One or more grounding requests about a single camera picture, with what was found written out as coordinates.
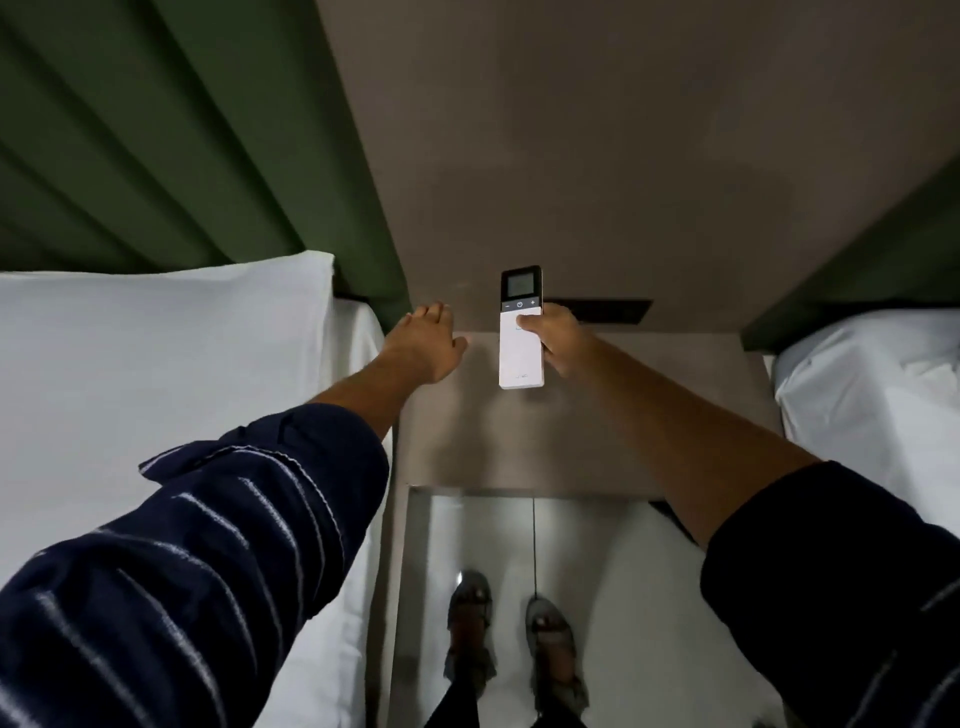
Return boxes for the person's right hand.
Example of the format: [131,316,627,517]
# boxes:
[515,302,599,379]

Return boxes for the person's left hand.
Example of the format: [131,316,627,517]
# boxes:
[378,302,469,387]

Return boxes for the white remote control with screen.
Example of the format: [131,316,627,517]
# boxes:
[498,264,546,391]

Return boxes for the person's right forearm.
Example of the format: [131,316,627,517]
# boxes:
[558,333,823,549]

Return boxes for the person's left forearm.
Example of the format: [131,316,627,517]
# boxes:
[309,352,412,442]

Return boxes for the white bed sheet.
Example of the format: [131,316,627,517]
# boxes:
[251,298,395,728]

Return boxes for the beige nightstand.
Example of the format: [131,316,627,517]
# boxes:
[366,330,786,728]

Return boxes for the person's left grey sandal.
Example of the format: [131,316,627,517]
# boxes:
[442,570,498,695]

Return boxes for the person's grey sandal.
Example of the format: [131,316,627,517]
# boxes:
[442,570,498,695]
[525,594,590,717]

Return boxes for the white pillow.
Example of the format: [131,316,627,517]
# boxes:
[772,309,960,537]
[0,251,336,586]

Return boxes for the person's right grey sandal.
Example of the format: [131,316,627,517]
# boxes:
[525,594,590,717]

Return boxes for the green padded headboard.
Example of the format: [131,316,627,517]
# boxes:
[741,153,960,354]
[0,0,412,335]

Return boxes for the person's left striped sleeve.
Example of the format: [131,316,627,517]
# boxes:
[0,403,391,728]

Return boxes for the person's striped sleeve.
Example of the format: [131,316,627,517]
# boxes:
[0,403,391,728]
[699,459,960,728]

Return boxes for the dark trousers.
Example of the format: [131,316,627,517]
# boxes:
[423,671,588,728]

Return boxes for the person's right striped sleeve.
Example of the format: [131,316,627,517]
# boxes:
[699,459,960,728]

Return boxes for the black wall socket panel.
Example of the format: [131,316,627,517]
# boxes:
[543,298,654,326]

